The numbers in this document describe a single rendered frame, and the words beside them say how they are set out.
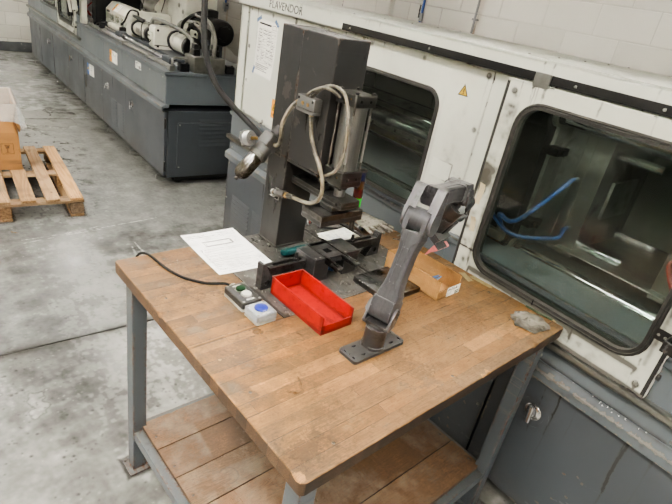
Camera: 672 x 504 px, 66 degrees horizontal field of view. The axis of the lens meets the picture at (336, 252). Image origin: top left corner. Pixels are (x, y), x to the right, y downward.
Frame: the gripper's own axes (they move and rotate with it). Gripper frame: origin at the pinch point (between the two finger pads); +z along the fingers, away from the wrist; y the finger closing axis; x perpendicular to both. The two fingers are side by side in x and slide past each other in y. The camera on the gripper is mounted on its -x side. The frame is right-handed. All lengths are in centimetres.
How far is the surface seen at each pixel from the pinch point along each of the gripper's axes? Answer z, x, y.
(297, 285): 24.1, 34.9, 7.4
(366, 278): 18.3, 12.3, -0.5
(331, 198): 2.6, 22.0, 24.2
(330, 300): 14.4, 34.3, -3.8
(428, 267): 14.4, -14.1, -6.4
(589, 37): -17, -264, 92
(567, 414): 12, -30, -75
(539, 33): 6, -268, 123
